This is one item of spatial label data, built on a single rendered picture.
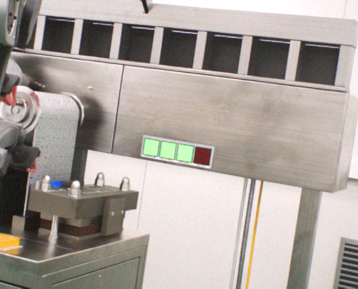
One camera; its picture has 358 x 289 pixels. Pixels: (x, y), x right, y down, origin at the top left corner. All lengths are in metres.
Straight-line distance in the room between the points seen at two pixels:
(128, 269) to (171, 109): 0.53
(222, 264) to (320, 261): 0.65
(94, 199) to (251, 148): 0.50
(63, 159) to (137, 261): 0.41
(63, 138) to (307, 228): 0.83
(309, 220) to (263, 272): 2.37
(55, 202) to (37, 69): 0.64
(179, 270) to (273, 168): 2.76
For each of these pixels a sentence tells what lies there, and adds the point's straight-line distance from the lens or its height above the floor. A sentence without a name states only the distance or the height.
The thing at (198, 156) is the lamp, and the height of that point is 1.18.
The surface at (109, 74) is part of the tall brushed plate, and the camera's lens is 2.43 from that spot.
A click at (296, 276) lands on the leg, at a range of 2.39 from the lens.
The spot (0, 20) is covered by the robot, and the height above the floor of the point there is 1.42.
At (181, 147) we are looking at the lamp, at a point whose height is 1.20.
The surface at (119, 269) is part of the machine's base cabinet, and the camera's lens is 2.26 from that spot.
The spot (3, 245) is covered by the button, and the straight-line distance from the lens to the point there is 1.92.
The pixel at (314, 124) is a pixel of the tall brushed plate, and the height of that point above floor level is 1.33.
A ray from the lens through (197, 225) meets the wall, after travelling 4.81.
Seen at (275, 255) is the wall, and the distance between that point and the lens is 4.67.
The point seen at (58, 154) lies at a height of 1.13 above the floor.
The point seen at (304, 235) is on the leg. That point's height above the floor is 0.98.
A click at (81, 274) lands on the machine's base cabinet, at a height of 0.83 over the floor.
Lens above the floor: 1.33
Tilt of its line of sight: 3 degrees down
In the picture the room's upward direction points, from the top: 8 degrees clockwise
